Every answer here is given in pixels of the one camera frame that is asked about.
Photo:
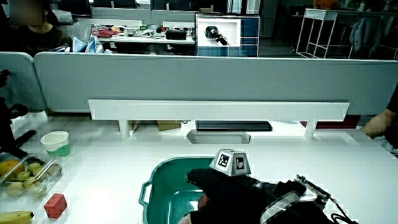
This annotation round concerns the person's left hand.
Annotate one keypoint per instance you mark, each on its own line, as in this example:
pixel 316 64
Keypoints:
pixel 227 193

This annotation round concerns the teal plastic basin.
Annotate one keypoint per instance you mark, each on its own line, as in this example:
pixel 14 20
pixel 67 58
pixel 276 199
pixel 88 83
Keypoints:
pixel 168 189

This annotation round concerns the person's right forearm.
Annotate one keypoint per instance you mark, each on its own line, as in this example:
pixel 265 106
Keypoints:
pixel 377 124

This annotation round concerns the black keyboard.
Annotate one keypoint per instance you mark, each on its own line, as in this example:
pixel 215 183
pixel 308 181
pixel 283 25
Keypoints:
pixel 233 125

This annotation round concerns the white desk shelf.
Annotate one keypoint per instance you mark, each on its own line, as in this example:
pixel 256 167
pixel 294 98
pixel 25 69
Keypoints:
pixel 217 110

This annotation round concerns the brown cardboard box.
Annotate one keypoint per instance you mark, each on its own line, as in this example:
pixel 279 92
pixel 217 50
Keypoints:
pixel 168 125

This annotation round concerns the wide grey partition panel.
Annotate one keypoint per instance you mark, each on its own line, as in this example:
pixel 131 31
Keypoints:
pixel 202 77

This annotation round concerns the red flat object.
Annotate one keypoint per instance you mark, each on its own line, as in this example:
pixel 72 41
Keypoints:
pixel 335 124

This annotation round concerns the computer monitor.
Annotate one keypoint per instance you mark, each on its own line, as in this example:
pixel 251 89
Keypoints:
pixel 248 34

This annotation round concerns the black box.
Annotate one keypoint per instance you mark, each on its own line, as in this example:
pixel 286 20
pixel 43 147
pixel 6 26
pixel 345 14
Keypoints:
pixel 176 34

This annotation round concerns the red cube block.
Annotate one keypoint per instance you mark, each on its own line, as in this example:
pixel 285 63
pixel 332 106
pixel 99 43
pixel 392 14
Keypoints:
pixel 55 206

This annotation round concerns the white background desk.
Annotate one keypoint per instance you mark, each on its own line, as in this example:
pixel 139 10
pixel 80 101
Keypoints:
pixel 143 39

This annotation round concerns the white green paper cup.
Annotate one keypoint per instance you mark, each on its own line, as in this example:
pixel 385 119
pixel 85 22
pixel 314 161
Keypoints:
pixel 56 143

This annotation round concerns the clear plastic fruit container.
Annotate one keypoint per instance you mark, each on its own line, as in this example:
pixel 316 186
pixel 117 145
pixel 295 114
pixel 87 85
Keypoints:
pixel 46 180

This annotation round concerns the white metal rack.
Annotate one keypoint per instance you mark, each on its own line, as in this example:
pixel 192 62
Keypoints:
pixel 314 31

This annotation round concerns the green fruit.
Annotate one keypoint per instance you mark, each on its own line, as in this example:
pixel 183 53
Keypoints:
pixel 14 188
pixel 22 175
pixel 36 189
pixel 33 167

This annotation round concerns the red item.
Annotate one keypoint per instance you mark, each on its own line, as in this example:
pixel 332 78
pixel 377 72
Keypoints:
pixel 107 32

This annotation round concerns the blue plastic bag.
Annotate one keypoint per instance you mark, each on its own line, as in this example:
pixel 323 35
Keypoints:
pixel 90 45

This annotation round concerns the grey hanging jacket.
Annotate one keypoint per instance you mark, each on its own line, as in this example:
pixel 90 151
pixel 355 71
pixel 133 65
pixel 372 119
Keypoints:
pixel 365 32

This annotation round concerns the orange object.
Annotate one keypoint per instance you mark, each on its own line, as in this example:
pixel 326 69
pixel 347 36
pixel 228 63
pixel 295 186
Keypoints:
pixel 325 3

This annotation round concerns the yellow banana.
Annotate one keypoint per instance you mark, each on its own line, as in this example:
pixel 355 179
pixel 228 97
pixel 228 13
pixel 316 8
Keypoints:
pixel 14 217

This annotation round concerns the orange fruit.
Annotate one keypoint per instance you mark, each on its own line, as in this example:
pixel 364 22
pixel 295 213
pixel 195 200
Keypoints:
pixel 9 167

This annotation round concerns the narrow grey partition panel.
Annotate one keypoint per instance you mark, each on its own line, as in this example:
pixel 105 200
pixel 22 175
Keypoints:
pixel 18 81

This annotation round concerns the black camera tripod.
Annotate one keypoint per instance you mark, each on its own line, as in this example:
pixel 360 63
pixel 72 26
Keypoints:
pixel 6 130

